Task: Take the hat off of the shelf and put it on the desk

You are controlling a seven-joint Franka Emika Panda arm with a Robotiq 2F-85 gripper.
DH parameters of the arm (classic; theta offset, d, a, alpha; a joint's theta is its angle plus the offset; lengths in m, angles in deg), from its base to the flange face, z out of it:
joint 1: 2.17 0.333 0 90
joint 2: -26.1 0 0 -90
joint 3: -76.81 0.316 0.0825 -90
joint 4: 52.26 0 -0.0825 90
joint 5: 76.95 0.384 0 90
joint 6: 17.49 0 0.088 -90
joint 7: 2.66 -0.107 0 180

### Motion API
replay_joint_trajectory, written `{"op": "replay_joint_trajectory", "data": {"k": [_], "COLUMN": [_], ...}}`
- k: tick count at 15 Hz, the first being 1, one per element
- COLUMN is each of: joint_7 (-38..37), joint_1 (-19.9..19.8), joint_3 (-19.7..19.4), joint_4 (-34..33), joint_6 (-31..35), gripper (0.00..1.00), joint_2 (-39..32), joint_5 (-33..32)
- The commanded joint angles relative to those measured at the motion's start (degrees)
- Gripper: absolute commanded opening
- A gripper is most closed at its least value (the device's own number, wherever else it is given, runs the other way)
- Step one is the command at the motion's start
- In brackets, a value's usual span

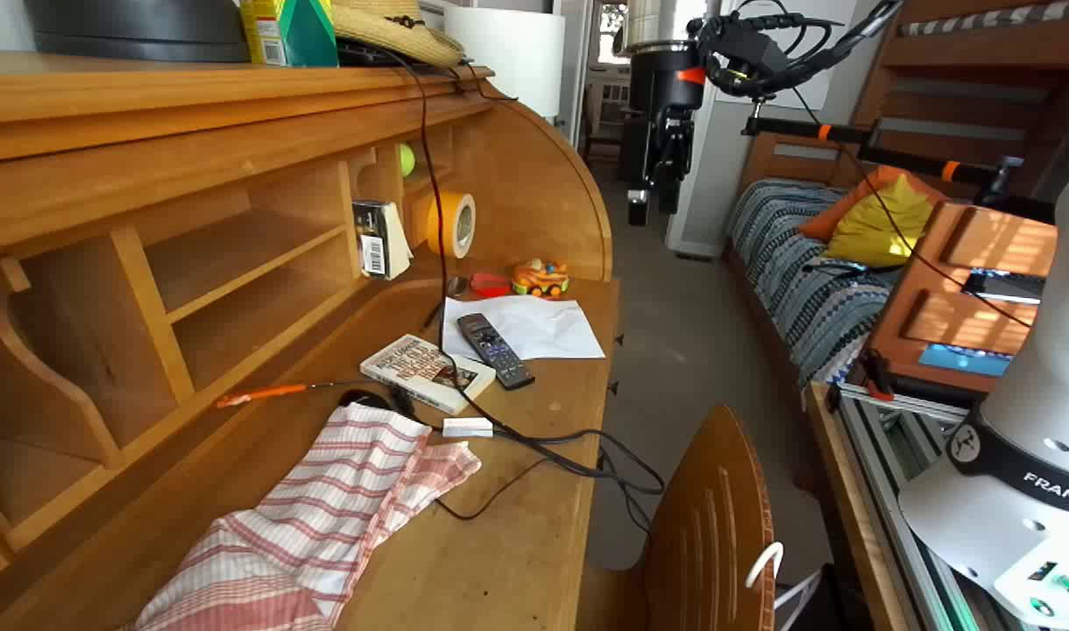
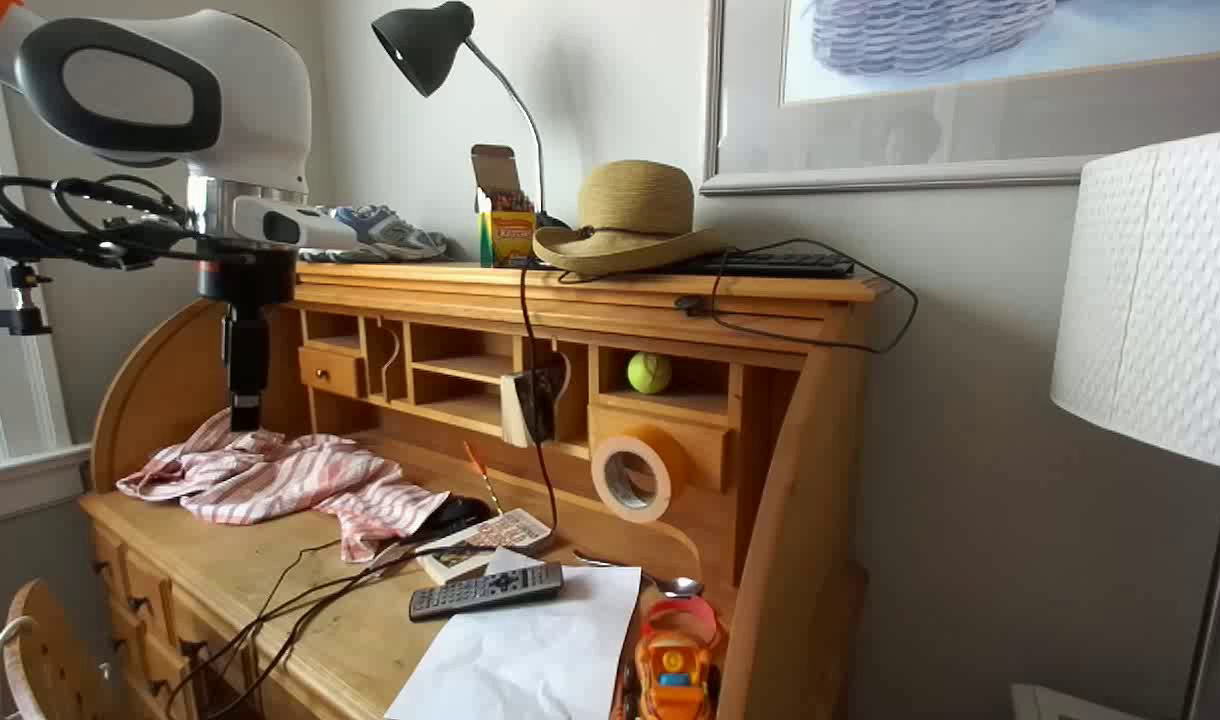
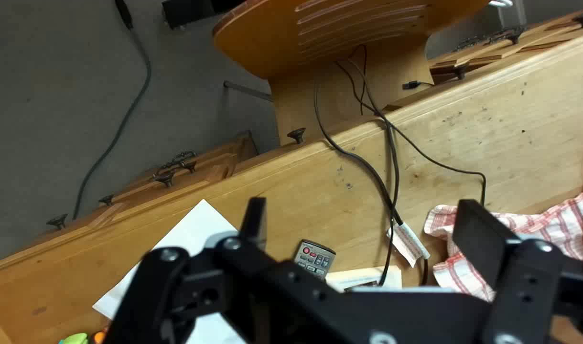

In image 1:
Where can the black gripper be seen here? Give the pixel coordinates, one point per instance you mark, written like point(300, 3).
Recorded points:
point(664, 77)

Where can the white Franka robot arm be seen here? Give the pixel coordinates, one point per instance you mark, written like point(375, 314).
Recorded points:
point(1046, 386)

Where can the wooden roll-top desk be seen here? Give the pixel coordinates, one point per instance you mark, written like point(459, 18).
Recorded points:
point(534, 547)

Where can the black bar orange tape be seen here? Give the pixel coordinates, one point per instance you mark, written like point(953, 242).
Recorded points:
point(789, 128)

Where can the orange pillow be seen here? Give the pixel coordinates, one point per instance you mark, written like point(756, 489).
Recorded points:
point(842, 212)

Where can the striped bed blanket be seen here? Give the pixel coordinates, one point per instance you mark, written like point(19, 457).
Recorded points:
point(814, 291)

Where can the white paper sheet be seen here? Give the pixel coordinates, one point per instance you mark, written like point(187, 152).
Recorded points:
point(553, 326)

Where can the small red object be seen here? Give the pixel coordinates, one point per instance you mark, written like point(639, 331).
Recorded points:
point(490, 285)

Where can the yellow pillow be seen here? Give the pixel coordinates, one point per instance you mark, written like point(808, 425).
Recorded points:
point(876, 229)

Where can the tan masking tape roll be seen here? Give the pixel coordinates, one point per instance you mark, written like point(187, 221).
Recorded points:
point(429, 212)

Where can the black remote control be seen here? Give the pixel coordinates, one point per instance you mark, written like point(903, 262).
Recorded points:
point(493, 347)

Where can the yellow tennis ball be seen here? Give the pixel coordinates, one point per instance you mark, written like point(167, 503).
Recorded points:
point(409, 158)

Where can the paperback book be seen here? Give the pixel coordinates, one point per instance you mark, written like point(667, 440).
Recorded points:
point(410, 364)

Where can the flat blue item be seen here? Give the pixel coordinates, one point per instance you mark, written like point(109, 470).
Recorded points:
point(962, 359)

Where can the flat black device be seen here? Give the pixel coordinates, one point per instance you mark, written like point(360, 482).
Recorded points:
point(1007, 285)

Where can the wooden chair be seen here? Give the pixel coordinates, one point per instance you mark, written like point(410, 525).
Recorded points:
point(708, 526)

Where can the aluminium robot mounting table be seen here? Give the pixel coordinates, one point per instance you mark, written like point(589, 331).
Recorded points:
point(904, 469)

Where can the yellow green cardboard box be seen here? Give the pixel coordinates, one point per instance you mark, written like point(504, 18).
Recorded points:
point(287, 37)

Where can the orange pen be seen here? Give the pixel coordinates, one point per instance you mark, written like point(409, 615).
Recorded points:
point(256, 393)

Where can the red white striped cloth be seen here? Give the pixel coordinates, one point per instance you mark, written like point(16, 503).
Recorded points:
point(308, 512)

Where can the wooden bunk bed frame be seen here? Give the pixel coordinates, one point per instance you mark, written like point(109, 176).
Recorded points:
point(977, 54)

